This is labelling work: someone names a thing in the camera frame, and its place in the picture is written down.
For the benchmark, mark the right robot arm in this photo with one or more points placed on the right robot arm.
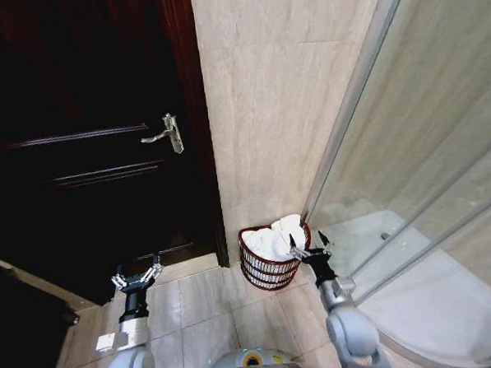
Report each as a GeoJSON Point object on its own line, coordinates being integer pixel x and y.
{"type": "Point", "coordinates": [352, 331]}

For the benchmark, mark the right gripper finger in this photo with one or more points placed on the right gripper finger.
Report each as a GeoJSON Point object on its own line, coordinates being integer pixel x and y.
{"type": "Point", "coordinates": [295, 247]}
{"type": "Point", "coordinates": [324, 239]}

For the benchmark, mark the dark wooden door frame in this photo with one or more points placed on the dark wooden door frame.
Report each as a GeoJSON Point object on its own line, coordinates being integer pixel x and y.
{"type": "Point", "coordinates": [200, 112]}

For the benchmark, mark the white rolled towel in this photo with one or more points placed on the white rolled towel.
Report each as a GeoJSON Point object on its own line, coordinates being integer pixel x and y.
{"type": "Point", "coordinates": [258, 241]}

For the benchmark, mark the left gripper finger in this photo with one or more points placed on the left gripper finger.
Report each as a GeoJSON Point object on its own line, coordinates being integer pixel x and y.
{"type": "Point", "coordinates": [118, 278]}
{"type": "Point", "coordinates": [153, 270]}

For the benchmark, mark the dark wooden door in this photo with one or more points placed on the dark wooden door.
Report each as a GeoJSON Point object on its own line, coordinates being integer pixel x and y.
{"type": "Point", "coordinates": [79, 77]}

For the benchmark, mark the white robot front shell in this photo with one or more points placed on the white robot front shell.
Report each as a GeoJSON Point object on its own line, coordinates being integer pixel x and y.
{"type": "Point", "coordinates": [255, 365]}

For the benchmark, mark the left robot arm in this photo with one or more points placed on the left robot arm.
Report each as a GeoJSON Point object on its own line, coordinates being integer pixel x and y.
{"type": "Point", "coordinates": [129, 355]}

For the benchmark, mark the white shower tray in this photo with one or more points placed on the white shower tray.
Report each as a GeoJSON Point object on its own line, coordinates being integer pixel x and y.
{"type": "Point", "coordinates": [433, 306]}

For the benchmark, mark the white crumpled towel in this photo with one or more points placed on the white crumpled towel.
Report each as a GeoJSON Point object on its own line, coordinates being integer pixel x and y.
{"type": "Point", "coordinates": [289, 229]}

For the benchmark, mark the glass shower enclosure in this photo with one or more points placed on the glass shower enclosure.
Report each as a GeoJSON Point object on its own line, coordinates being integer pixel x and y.
{"type": "Point", "coordinates": [411, 121]}

